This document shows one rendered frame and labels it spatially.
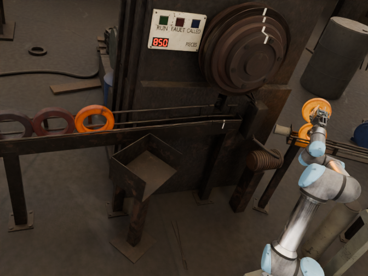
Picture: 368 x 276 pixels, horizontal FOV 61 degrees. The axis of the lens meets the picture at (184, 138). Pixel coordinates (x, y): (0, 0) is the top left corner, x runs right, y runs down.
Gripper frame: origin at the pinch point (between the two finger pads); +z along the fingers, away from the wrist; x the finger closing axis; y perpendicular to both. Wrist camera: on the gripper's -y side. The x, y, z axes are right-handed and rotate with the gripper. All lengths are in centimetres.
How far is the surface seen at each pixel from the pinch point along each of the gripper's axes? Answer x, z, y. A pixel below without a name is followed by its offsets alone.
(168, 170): 66, -67, -11
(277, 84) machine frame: 24.1, 15.7, -5.1
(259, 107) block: 31.5, -7.6, -6.5
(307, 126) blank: 0.7, -5.4, -11.1
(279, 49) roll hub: 36, -12, 36
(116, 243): 84, -92, -66
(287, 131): 10.1, -7.7, -17.7
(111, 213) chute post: 96, -74, -71
